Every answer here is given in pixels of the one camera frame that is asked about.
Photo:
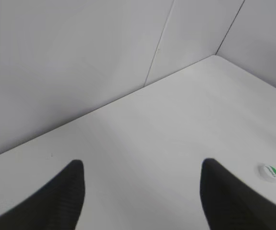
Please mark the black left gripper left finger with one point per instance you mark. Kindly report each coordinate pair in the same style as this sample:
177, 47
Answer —
55, 206

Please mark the white green bottle cap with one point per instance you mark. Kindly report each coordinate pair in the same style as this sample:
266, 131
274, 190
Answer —
267, 172

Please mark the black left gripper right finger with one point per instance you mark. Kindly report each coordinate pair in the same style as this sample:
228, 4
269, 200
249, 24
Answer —
229, 204

